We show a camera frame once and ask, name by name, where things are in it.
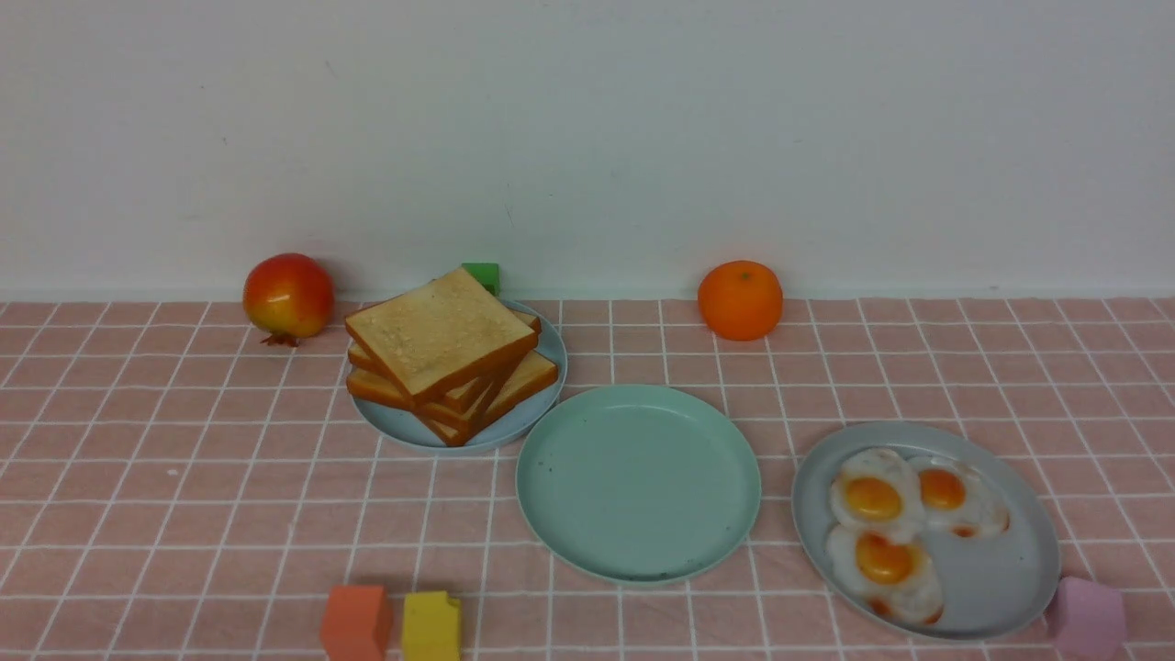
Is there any toast slice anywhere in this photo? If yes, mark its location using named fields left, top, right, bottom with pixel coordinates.
left=348, top=310, right=542, bottom=413
left=347, top=352, right=559, bottom=436
left=344, top=267, right=541, bottom=409
left=414, top=403, right=513, bottom=447

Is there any fried egg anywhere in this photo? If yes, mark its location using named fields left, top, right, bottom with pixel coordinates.
left=908, top=456, right=1011, bottom=540
left=828, top=447, right=927, bottom=542
left=825, top=524, right=946, bottom=626

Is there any green block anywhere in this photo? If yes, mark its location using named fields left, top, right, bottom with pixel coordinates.
left=462, top=263, right=502, bottom=297

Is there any orange tangerine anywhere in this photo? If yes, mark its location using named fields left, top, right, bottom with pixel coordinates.
left=697, top=259, right=785, bottom=342

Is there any green centre plate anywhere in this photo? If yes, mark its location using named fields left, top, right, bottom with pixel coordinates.
left=515, top=385, right=763, bottom=588

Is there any blue bread plate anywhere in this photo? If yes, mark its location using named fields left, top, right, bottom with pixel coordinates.
left=353, top=301, right=569, bottom=456

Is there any red yellow pomegranate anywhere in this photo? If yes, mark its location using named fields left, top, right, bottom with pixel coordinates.
left=242, top=252, right=335, bottom=348

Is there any yellow block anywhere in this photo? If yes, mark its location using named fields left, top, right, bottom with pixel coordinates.
left=400, top=591, right=463, bottom=661

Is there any orange block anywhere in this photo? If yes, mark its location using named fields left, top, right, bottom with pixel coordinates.
left=318, top=585, right=394, bottom=661

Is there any pink checked tablecloth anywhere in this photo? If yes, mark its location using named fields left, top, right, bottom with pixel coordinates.
left=1, top=297, right=1174, bottom=660

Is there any grey egg plate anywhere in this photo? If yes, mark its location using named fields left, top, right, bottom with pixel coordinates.
left=790, top=421, right=1060, bottom=641

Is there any pink block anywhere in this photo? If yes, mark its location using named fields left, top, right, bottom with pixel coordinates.
left=1046, top=576, right=1127, bottom=660

